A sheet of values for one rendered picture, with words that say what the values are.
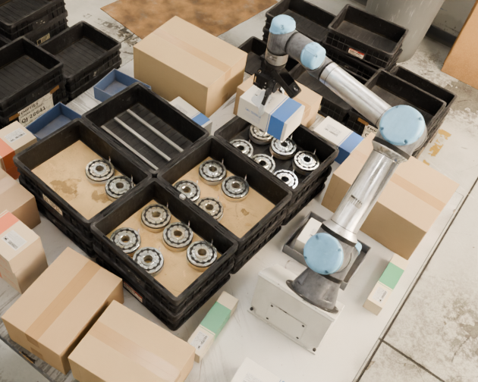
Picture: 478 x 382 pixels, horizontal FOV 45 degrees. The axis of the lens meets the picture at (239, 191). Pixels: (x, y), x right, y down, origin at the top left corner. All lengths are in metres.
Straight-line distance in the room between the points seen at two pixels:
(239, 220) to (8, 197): 0.80
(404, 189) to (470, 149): 1.72
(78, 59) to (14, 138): 1.14
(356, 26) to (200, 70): 1.42
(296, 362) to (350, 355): 0.19
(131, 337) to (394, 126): 0.98
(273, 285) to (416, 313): 1.37
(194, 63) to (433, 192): 1.12
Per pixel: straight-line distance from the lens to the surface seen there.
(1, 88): 3.08
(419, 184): 2.30
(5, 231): 1.97
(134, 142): 2.29
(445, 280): 3.25
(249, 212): 2.11
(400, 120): 1.66
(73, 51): 3.42
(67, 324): 1.85
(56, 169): 2.22
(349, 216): 1.68
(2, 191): 2.16
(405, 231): 2.21
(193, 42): 2.65
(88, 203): 2.11
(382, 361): 2.89
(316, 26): 3.80
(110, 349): 1.80
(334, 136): 2.50
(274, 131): 2.04
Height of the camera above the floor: 2.52
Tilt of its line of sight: 51 degrees down
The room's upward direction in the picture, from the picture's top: 11 degrees clockwise
